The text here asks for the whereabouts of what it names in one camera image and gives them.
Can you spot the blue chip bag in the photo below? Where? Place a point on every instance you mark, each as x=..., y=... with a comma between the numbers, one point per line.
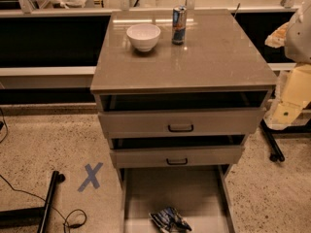
x=167, y=218

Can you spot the black top drawer handle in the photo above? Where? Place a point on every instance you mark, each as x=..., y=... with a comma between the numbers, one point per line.
x=180, y=128

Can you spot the black stand leg left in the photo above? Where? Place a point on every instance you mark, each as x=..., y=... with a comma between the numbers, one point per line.
x=39, y=216

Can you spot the black drawer handle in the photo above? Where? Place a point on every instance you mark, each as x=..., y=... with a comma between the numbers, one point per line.
x=177, y=162
x=180, y=128

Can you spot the blue silver energy drink can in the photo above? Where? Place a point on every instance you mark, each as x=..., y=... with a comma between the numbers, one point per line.
x=179, y=20

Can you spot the white ceramic bowl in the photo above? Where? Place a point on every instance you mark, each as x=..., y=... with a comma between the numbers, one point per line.
x=143, y=36

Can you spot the grey drawer cabinet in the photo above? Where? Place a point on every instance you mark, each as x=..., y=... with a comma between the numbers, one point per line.
x=217, y=67

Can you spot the bottom grey open drawer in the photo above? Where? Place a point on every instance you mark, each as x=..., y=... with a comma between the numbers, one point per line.
x=198, y=193

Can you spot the top grey drawer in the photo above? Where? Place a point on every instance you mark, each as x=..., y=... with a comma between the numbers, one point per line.
x=145, y=124

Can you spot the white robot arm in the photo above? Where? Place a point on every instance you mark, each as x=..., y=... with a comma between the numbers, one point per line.
x=293, y=88

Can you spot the blue tape X mark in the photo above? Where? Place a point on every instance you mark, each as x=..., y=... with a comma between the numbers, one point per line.
x=91, y=176

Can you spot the middle grey drawer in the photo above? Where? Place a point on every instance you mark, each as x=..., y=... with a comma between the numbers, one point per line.
x=146, y=158

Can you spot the black stand leg right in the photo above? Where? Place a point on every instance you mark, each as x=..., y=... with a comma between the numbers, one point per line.
x=276, y=153

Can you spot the black stand leg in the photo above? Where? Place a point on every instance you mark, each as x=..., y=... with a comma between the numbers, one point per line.
x=276, y=153
x=39, y=216

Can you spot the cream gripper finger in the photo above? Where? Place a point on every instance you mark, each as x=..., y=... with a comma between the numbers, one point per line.
x=277, y=38

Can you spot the black middle drawer handle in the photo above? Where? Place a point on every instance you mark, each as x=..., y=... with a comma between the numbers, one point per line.
x=177, y=162

